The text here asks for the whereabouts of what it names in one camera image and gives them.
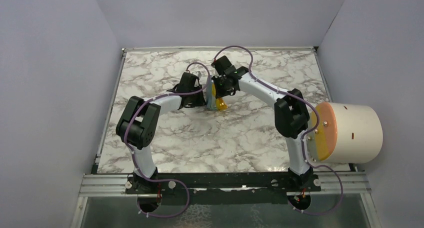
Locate grey green glasses case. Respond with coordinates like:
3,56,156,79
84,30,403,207
205,78,218,111

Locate orange sunglasses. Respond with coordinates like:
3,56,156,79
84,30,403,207
211,85,228,111

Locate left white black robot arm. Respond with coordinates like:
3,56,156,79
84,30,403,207
116,72,206,194

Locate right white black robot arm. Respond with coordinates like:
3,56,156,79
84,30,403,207
211,55,313,192

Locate white cylindrical drum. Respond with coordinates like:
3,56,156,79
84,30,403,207
306,102,383,164

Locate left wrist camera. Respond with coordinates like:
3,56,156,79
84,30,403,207
192,71,202,79

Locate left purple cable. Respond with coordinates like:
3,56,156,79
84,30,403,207
123,62,214,219

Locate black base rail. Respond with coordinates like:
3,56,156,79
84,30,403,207
125,171,321,206

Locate aluminium frame rail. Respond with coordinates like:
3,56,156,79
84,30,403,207
78,171,372,198

